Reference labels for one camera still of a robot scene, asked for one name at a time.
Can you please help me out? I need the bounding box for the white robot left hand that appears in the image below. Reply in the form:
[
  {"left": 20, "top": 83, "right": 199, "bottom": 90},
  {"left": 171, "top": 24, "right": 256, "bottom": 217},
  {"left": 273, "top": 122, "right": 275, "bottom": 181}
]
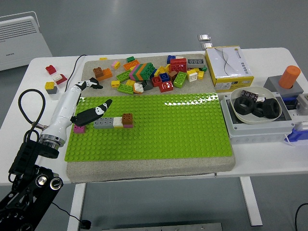
[{"left": 42, "top": 80, "right": 113, "bottom": 140}]

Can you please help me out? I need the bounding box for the red sloped brick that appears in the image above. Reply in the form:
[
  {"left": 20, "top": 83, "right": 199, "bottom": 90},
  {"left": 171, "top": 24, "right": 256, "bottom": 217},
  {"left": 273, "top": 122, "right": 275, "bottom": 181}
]
[{"left": 55, "top": 74, "right": 68, "bottom": 85}]

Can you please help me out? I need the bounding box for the long grey brick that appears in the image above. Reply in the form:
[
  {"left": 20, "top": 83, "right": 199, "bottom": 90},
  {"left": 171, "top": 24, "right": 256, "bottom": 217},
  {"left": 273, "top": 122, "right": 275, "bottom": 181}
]
[
  {"left": 187, "top": 58, "right": 205, "bottom": 68},
  {"left": 93, "top": 117, "right": 115, "bottom": 129}
]

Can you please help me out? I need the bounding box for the lime green long brick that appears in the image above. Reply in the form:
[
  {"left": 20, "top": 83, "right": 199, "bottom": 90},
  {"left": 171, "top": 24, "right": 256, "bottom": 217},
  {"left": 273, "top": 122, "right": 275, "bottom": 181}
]
[
  {"left": 116, "top": 83, "right": 134, "bottom": 95},
  {"left": 116, "top": 70, "right": 132, "bottom": 82},
  {"left": 173, "top": 71, "right": 188, "bottom": 89}
]

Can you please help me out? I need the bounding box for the long orange brick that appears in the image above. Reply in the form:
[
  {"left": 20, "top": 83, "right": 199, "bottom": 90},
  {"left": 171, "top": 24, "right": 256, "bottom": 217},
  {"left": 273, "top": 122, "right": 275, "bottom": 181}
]
[{"left": 123, "top": 60, "right": 140, "bottom": 71}]

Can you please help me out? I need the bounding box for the striped multicolour brick stack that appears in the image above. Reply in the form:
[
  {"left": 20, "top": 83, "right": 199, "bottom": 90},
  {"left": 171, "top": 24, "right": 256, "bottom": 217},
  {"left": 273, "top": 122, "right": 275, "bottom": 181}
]
[{"left": 129, "top": 62, "right": 156, "bottom": 82}]

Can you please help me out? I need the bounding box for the glossy red square brick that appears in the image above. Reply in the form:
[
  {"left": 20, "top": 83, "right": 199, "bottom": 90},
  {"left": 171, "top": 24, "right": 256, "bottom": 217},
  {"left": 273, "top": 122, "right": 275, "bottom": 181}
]
[{"left": 158, "top": 81, "right": 174, "bottom": 93}]

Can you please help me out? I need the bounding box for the green studded baseplate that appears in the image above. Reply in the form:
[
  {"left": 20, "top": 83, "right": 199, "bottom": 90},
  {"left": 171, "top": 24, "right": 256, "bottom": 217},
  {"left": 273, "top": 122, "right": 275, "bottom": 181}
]
[{"left": 64, "top": 92, "right": 235, "bottom": 162}]

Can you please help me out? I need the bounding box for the large red brick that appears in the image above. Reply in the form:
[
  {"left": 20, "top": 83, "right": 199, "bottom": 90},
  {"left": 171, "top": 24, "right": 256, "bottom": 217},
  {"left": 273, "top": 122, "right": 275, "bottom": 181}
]
[{"left": 169, "top": 58, "right": 188, "bottom": 73}]

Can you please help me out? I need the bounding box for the white panel heater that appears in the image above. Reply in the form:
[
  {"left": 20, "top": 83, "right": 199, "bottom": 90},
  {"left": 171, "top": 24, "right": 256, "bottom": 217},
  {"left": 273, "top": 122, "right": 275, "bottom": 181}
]
[{"left": 0, "top": 11, "right": 53, "bottom": 72}]

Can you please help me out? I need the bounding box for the white table leg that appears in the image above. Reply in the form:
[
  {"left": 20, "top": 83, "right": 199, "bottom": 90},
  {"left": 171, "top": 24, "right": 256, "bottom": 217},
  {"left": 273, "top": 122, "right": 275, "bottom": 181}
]
[
  {"left": 239, "top": 177, "right": 263, "bottom": 227},
  {"left": 67, "top": 184, "right": 87, "bottom": 231}
]

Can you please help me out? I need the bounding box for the grey-brown foam mat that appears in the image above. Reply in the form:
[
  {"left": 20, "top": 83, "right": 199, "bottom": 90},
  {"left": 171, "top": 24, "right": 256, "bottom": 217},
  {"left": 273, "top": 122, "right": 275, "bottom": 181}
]
[{"left": 66, "top": 53, "right": 236, "bottom": 185}]

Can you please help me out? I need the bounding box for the white and yellow cardboard box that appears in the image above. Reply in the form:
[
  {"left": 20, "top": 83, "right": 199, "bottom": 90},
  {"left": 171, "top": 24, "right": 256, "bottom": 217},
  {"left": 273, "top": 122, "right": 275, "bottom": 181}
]
[{"left": 204, "top": 45, "right": 255, "bottom": 93}]

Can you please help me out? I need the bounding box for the large black nut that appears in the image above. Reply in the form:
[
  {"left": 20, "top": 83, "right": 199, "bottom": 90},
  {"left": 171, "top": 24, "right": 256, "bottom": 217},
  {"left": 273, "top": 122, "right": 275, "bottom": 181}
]
[
  {"left": 234, "top": 97, "right": 255, "bottom": 118},
  {"left": 261, "top": 98, "right": 281, "bottom": 119}
]

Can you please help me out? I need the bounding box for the dark circuit board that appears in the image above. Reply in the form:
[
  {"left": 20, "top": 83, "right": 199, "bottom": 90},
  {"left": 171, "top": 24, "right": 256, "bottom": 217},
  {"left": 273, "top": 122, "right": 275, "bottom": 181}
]
[{"left": 240, "top": 89, "right": 258, "bottom": 101}]

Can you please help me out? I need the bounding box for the grey junction box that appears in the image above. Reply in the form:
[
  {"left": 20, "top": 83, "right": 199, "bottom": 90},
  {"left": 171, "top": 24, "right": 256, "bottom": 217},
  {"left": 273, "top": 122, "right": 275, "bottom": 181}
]
[{"left": 220, "top": 92, "right": 295, "bottom": 145}]

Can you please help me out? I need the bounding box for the small black nut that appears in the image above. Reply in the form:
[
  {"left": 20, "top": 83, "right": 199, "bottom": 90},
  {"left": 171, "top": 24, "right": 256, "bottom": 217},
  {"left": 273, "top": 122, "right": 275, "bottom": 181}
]
[{"left": 252, "top": 102, "right": 265, "bottom": 118}]

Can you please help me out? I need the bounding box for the white bowl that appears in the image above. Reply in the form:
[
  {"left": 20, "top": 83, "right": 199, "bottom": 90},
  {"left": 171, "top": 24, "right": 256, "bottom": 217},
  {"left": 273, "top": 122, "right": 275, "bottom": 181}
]
[{"left": 230, "top": 86, "right": 283, "bottom": 125}]

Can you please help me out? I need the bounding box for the grey holder block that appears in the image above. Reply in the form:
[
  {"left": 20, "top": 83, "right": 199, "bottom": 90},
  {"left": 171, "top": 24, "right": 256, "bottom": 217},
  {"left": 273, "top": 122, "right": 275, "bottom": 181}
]
[{"left": 263, "top": 76, "right": 304, "bottom": 97}]

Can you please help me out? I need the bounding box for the dark blue block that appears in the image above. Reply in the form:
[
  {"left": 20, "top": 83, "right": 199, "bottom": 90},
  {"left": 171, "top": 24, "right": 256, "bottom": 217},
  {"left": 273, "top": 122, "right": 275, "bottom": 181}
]
[{"left": 282, "top": 95, "right": 299, "bottom": 110}]

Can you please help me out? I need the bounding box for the orange cylinder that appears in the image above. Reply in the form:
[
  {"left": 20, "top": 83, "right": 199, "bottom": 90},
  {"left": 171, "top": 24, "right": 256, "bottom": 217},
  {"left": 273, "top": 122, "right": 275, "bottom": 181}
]
[{"left": 278, "top": 64, "right": 301, "bottom": 90}]

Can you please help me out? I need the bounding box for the blue and white device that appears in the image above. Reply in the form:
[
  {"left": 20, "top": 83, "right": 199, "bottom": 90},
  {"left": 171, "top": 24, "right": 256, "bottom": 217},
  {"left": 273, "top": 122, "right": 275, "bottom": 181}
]
[{"left": 283, "top": 121, "right": 308, "bottom": 148}]

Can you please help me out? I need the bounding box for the grey connector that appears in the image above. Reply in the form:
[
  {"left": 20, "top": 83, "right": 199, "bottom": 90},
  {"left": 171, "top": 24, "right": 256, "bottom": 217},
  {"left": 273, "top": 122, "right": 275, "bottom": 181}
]
[{"left": 295, "top": 93, "right": 308, "bottom": 113}]

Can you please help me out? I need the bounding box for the thin black cord with plug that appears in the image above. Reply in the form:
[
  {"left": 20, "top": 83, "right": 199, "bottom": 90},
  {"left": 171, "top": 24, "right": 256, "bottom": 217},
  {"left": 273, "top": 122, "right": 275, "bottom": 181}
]
[{"left": 51, "top": 54, "right": 91, "bottom": 230}]

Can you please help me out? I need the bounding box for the black floor cable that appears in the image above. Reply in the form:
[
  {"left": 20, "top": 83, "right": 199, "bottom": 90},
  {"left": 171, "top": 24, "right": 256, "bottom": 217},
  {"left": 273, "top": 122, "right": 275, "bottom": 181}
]
[{"left": 295, "top": 203, "right": 308, "bottom": 231}]

